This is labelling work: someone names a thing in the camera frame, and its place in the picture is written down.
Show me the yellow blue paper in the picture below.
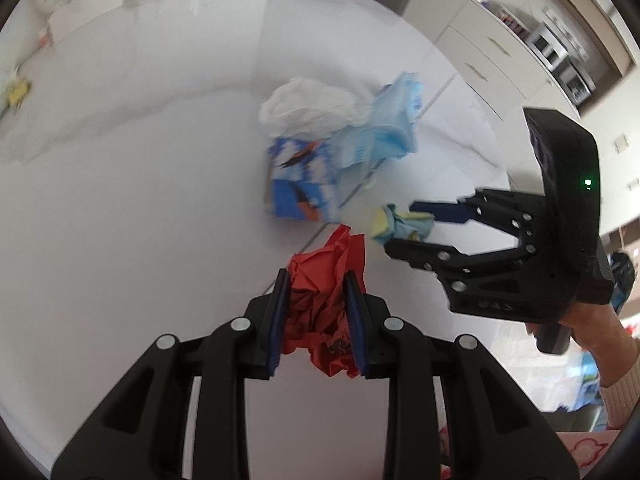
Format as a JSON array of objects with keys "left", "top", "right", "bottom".
[{"left": 371, "top": 204, "right": 435, "bottom": 245}]

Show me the red paper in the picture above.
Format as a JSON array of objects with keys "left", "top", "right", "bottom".
[{"left": 282, "top": 224, "right": 366, "bottom": 378}]

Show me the person right hand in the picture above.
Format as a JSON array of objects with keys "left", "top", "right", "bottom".
[{"left": 560, "top": 302, "right": 639, "bottom": 387}]

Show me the blue plastic bag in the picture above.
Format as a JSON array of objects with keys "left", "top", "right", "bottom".
[{"left": 331, "top": 73, "right": 423, "bottom": 169}]

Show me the white drawer cabinet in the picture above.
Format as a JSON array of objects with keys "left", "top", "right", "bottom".
[{"left": 436, "top": 0, "right": 579, "bottom": 120}]

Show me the blue white snack bag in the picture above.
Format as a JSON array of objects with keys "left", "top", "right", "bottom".
[{"left": 266, "top": 136, "right": 341, "bottom": 223}]

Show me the microwave oven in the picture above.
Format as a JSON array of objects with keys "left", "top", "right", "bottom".
[{"left": 526, "top": 23, "right": 596, "bottom": 107}]

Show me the white plastic bag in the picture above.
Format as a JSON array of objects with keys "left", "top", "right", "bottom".
[{"left": 258, "top": 77, "right": 373, "bottom": 139}]

